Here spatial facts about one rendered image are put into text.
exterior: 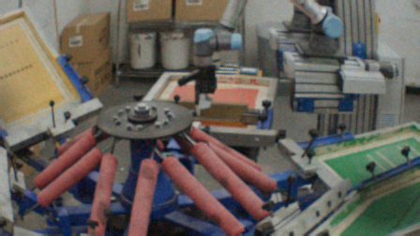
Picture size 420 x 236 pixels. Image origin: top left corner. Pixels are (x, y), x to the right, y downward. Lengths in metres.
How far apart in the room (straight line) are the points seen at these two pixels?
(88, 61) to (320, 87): 3.38
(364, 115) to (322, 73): 0.48
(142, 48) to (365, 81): 3.77
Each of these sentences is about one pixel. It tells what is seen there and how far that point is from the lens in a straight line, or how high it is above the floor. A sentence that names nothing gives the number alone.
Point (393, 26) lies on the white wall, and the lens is 6.42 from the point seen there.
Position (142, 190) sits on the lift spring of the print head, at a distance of 1.70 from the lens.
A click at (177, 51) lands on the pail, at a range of 6.20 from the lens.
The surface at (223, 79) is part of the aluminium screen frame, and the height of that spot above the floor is 0.98.
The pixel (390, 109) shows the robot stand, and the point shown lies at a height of 0.92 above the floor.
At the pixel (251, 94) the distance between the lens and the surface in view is 3.17.
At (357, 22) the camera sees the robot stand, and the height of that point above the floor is 1.40.
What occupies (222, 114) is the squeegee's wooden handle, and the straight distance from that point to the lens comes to 2.75.
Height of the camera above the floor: 1.99
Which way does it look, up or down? 21 degrees down
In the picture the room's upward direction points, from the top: straight up
